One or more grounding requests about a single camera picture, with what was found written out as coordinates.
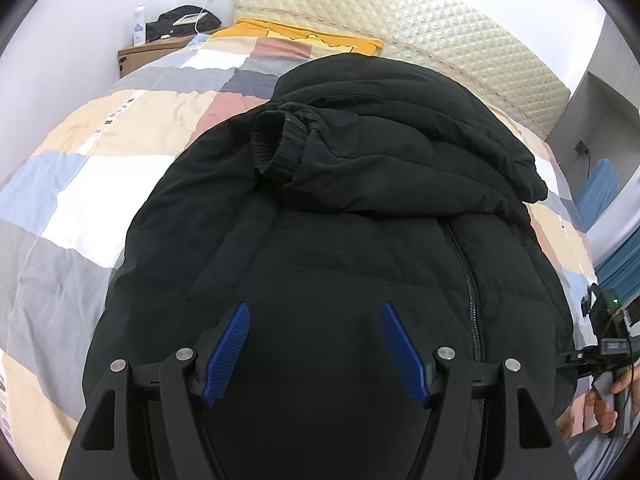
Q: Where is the white charging cable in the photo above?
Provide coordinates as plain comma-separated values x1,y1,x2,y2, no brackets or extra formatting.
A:
176,0,214,36

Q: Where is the black bag on nightstand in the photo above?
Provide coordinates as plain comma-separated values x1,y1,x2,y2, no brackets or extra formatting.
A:
145,6,221,42

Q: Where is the cream quilted headboard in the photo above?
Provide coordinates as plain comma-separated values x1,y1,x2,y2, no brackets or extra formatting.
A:
233,0,570,138

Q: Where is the brown cardboard box nightstand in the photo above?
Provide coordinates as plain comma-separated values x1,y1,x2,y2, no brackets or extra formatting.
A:
117,35,195,78

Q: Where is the black puffer jacket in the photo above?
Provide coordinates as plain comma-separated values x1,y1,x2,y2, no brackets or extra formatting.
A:
82,54,576,479

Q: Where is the blue hanging towel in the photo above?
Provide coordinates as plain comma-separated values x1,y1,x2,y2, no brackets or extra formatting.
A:
575,158,618,231

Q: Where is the person's right hand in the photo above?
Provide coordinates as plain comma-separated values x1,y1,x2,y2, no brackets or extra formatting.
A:
586,363,639,434

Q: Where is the yellow pillow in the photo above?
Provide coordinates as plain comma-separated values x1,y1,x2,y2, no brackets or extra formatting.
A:
212,18,384,56

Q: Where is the white plastic bottle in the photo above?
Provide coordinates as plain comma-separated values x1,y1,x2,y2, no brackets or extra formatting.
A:
132,3,146,47

